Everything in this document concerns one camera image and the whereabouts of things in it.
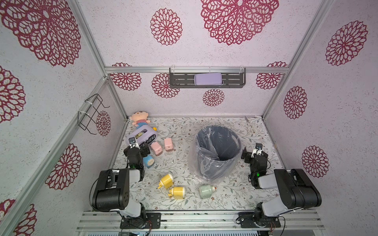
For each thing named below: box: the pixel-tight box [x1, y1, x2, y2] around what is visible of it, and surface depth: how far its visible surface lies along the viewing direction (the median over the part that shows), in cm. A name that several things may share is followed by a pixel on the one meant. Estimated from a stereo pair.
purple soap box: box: [193, 72, 224, 86], surface depth 93 cm
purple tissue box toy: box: [125, 124, 158, 145], surface depth 101 cm
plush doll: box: [128, 111, 151, 130], surface depth 114 cm
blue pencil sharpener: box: [142, 154, 155, 168], surface depth 90 cm
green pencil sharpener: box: [198, 184, 218, 200], surface depth 78 cm
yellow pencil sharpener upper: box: [157, 173, 174, 190], surface depth 82 cm
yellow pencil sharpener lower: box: [168, 186, 186, 200], surface depth 78 cm
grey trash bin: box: [195, 124, 243, 183], surface depth 79 cm
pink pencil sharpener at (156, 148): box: [150, 141, 163, 156], surface depth 97 cm
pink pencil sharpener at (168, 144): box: [163, 137, 174, 152], surface depth 99 cm
